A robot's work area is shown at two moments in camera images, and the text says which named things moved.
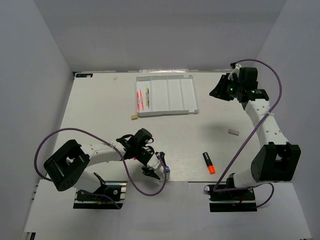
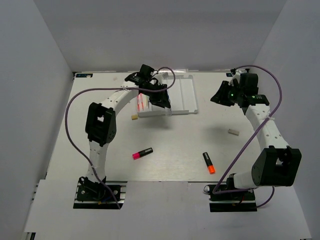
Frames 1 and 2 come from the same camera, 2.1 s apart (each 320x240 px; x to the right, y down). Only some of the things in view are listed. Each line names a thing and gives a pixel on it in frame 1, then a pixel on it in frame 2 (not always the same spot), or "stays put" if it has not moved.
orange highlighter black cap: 211,167 stays put
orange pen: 142,102 stays put
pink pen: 138,101 stays put
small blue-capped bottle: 168,171 -> 168,111
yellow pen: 146,95 stays put
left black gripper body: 142,155 -> 157,97
